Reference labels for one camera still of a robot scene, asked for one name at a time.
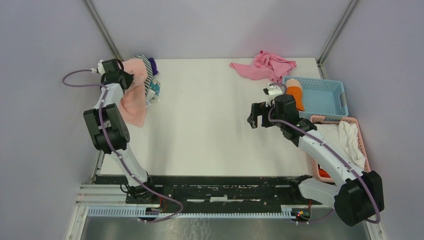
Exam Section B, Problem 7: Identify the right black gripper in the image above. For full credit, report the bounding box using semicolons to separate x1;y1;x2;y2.
247;101;285;129

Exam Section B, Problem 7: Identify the light pink towel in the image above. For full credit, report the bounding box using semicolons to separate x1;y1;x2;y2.
118;58;148;128

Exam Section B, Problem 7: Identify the orange cartoon towel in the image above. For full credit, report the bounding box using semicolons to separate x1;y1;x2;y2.
285;78;305;112

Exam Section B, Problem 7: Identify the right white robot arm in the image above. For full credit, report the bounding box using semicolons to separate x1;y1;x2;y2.
247;94;385;227

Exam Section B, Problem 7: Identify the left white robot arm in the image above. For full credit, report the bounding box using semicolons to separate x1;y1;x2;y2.
83;59;158;204

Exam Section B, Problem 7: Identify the striped cloth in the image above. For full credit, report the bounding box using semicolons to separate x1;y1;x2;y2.
124;54;154;94

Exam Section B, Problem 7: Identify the purple cloth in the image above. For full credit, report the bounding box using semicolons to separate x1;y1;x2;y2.
148;57;159;76

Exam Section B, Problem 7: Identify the teal patterned cloth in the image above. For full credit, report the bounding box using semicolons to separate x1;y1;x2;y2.
145;77;161;108

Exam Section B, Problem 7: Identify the pink crumpled towel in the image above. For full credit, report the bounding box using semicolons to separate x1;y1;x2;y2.
229;50;297;83

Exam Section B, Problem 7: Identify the pink plastic basket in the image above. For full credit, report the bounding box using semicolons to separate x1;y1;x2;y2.
310;115;371;172

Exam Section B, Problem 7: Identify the blue plastic basket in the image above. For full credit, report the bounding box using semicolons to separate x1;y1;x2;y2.
283;76;349;122

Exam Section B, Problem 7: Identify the white cloth in basket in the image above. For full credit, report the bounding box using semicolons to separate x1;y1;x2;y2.
315;121;366;170

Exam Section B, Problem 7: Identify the orange cloth in basket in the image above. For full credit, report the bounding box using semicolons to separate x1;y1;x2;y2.
318;168;331;178

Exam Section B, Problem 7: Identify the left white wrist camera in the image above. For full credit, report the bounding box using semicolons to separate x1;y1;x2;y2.
90;59;105;75

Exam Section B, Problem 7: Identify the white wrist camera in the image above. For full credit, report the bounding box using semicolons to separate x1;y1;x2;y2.
263;84;284;100
90;59;105;75

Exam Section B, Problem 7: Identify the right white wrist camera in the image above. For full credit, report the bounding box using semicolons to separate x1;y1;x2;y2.
263;84;284;100

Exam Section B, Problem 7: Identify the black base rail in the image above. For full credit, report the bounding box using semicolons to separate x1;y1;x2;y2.
94;175;322;215

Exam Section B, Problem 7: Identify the white slotted cable duct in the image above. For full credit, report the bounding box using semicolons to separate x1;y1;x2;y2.
86;206;300;220

